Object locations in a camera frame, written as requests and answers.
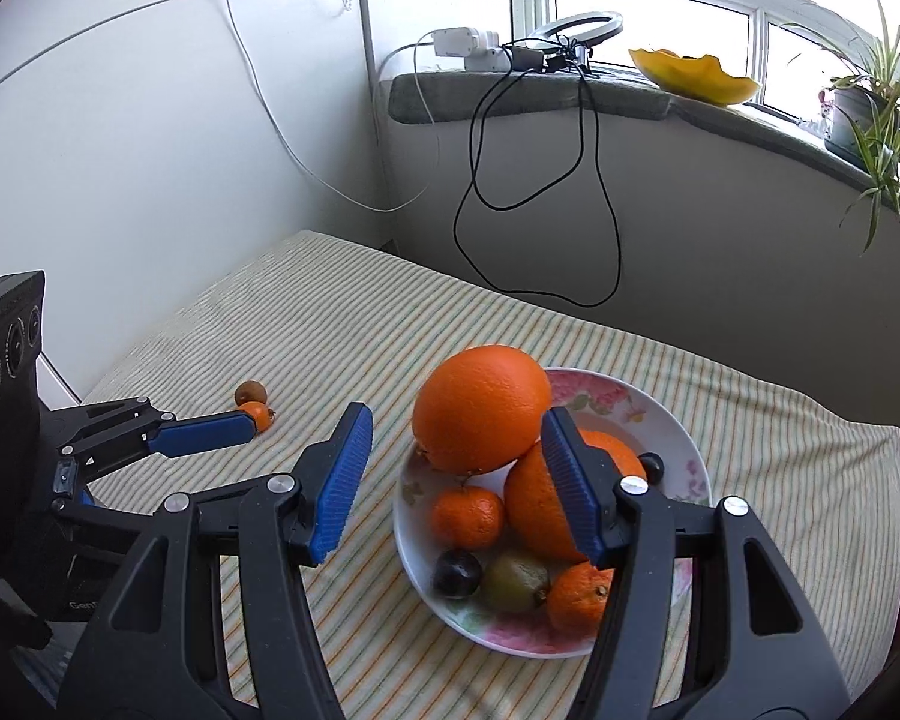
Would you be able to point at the potted spider plant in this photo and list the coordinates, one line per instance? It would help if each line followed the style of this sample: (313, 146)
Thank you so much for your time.
(865, 103)

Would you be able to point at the tiny orange kumquat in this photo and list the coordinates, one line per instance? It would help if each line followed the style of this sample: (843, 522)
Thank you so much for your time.
(261, 414)

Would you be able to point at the medium orange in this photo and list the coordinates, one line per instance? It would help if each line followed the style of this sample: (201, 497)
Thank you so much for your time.
(480, 409)

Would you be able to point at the small brown kiwi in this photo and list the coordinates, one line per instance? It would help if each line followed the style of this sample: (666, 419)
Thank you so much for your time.
(250, 391)

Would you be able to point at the yellow wavy bowl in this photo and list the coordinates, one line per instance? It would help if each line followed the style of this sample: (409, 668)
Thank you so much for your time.
(701, 78)

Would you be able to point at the floral white plate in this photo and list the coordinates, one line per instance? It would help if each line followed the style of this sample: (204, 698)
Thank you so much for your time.
(533, 530)

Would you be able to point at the dark plum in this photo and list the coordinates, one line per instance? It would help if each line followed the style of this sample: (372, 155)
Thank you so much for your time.
(654, 468)
(458, 574)

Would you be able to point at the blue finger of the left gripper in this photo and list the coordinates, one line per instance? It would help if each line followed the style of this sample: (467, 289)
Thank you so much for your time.
(180, 437)

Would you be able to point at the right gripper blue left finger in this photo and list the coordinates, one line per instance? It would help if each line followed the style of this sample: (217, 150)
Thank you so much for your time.
(155, 645)

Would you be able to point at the striped tablecloth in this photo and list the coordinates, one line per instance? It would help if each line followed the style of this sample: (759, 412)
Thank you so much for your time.
(322, 322)

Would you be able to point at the small tangerine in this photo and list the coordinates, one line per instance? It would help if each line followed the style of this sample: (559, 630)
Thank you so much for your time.
(467, 518)
(577, 599)

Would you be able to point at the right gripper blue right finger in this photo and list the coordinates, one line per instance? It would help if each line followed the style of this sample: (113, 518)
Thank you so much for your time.
(755, 647)

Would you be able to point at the white power strip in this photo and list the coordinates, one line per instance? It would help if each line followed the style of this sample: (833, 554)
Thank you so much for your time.
(479, 50)

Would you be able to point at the white cabinet panel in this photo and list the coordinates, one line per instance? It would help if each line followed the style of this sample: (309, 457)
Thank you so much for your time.
(150, 157)

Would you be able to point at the green kiwi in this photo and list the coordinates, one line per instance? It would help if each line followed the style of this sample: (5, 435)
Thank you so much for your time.
(515, 583)

